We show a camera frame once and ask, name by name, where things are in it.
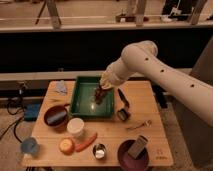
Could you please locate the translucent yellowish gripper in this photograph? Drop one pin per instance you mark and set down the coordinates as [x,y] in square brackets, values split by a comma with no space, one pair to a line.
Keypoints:
[104,82]

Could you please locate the dark grape bunch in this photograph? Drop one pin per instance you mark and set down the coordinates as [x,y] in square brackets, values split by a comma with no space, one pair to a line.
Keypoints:
[99,95]

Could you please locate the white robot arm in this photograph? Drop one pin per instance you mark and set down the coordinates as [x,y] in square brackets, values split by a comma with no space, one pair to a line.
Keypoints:
[142,58]

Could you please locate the white plastic cup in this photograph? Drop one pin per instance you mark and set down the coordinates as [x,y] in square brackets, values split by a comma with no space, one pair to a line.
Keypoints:
[75,127]

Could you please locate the small steel cup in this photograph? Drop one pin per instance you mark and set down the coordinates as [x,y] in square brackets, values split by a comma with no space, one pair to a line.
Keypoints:
[99,151]

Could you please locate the blue plastic cup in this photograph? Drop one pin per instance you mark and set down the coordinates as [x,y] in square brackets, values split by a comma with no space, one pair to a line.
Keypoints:
[29,146]

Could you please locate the green plastic tray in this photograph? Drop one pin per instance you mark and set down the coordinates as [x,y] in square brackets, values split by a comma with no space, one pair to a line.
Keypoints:
[83,103]

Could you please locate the light blue cloth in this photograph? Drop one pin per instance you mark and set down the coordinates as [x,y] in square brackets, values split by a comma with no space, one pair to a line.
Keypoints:
[61,87]

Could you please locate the dark red bowl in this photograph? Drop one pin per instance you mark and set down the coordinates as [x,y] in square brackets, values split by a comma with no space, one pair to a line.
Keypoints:
[55,116]

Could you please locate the orange carrot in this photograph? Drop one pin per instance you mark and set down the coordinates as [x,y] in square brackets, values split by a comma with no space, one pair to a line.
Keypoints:
[80,147]

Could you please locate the yellow apple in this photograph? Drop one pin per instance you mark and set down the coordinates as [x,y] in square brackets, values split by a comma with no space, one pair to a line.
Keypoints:
[66,146]

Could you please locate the blue box on floor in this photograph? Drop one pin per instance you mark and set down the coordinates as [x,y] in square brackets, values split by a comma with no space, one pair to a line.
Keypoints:
[31,112]

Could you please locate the purple plate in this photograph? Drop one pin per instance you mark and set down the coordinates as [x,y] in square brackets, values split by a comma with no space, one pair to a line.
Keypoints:
[128,163]

